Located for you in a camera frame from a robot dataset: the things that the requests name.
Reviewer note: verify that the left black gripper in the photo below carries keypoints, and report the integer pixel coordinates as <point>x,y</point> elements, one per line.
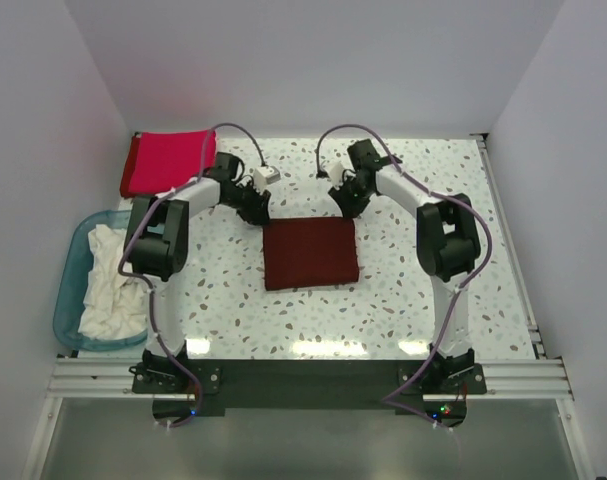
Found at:
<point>257,214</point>

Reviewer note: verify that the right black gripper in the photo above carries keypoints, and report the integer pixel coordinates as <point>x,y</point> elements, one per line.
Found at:
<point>349,209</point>

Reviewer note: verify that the dark red t-shirt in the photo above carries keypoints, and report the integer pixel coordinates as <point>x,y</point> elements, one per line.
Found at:
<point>309,252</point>

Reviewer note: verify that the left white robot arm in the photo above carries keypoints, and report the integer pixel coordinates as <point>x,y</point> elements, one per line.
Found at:
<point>156,245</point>

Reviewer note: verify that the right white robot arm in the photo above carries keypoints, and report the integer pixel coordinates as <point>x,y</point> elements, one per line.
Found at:
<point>447,241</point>

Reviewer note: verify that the folded pink red t-shirt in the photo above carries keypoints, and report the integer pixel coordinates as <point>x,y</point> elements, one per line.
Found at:
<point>157,162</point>

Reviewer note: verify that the crumpled white t-shirt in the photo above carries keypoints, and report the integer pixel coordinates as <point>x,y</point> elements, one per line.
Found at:
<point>114,305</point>

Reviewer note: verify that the blue plastic basket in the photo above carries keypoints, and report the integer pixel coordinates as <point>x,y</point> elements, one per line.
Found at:
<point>73,286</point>

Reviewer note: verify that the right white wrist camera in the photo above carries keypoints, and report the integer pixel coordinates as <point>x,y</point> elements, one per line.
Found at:
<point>336,173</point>

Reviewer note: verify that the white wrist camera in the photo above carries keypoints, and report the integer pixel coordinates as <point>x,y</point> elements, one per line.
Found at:
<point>336,173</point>
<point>263,176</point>

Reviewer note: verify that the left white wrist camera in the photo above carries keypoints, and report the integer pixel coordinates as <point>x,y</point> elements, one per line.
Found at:
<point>263,176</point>

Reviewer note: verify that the aluminium frame rail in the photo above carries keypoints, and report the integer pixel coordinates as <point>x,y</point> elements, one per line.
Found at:
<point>497,379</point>

